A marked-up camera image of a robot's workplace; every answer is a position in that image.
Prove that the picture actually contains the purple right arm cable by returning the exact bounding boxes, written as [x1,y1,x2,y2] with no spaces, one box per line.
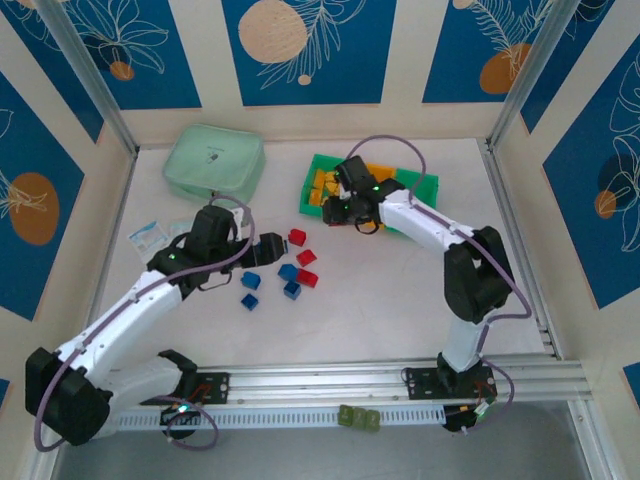
[347,134,532,361]

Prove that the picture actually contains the white slotted cable duct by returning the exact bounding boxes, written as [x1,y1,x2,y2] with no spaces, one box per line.
[114,403,446,431]

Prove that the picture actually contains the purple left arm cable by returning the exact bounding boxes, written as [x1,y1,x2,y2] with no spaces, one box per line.
[33,193,259,453]

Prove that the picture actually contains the green bin with yellow legos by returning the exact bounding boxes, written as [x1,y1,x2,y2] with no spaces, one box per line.
[298,153,351,220]

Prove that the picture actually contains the aluminium corner post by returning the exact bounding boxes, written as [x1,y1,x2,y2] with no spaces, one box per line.
[34,0,140,157]
[487,0,589,149]

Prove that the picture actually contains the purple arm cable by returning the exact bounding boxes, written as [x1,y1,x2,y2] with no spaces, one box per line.
[347,134,532,361]
[33,193,259,453]

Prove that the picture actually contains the aluminium side rail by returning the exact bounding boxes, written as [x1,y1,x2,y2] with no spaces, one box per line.
[477,139,566,361]

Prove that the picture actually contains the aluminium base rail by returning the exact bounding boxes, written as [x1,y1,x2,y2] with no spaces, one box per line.
[107,358,589,404]

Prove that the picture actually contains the wide black mount plate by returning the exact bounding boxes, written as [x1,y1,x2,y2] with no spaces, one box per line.
[403,366,497,401]

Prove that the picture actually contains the small black mount plate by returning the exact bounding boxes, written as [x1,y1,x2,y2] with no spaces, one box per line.
[192,370,232,405]

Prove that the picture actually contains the mint green zipper pouch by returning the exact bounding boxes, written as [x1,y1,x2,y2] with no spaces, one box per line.
[161,123,266,210]

